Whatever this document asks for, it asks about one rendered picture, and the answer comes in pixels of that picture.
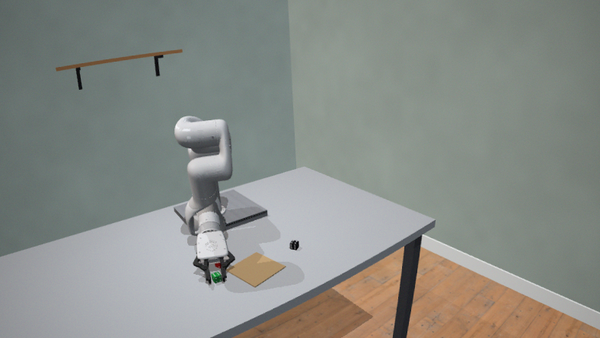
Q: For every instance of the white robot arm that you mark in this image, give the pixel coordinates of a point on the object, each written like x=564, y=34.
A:
x=204, y=171

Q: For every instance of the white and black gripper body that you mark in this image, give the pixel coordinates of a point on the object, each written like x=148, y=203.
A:
x=211, y=243

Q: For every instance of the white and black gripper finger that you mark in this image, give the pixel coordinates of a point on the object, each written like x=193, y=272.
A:
x=225, y=264
x=203, y=267

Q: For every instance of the green die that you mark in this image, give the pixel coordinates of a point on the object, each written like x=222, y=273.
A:
x=216, y=277

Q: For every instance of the tan square mat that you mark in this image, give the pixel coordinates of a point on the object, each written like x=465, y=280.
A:
x=255, y=269

